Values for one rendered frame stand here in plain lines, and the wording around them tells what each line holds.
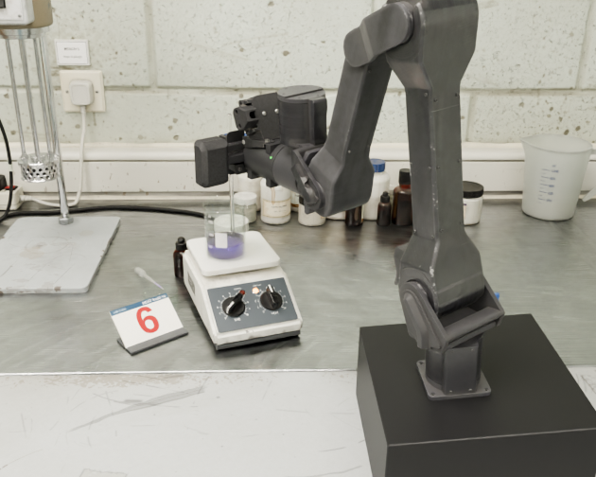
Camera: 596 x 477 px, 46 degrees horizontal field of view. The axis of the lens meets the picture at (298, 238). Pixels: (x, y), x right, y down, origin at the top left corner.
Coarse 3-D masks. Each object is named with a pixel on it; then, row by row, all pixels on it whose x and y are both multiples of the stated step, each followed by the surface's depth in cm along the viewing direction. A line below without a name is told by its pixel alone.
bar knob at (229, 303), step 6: (240, 294) 98; (228, 300) 99; (234, 300) 98; (240, 300) 99; (222, 306) 99; (228, 306) 97; (234, 306) 97; (240, 306) 99; (228, 312) 98; (234, 312) 98; (240, 312) 98
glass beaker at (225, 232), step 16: (208, 208) 104; (224, 208) 106; (240, 208) 105; (208, 224) 102; (224, 224) 101; (240, 224) 102; (208, 240) 103; (224, 240) 102; (240, 240) 103; (208, 256) 104; (224, 256) 103; (240, 256) 104
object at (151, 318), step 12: (132, 312) 100; (144, 312) 101; (156, 312) 102; (168, 312) 103; (120, 324) 99; (132, 324) 99; (144, 324) 100; (156, 324) 101; (168, 324) 102; (132, 336) 98; (144, 336) 99
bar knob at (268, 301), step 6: (270, 288) 100; (264, 294) 101; (270, 294) 100; (276, 294) 101; (264, 300) 100; (270, 300) 100; (276, 300) 99; (282, 300) 101; (264, 306) 100; (270, 306) 100; (276, 306) 99
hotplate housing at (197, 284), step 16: (192, 272) 105; (240, 272) 104; (256, 272) 104; (272, 272) 104; (192, 288) 107; (208, 288) 100; (288, 288) 103; (208, 304) 99; (208, 320) 98; (224, 336) 97; (240, 336) 97; (256, 336) 98; (272, 336) 100; (288, 336) 101
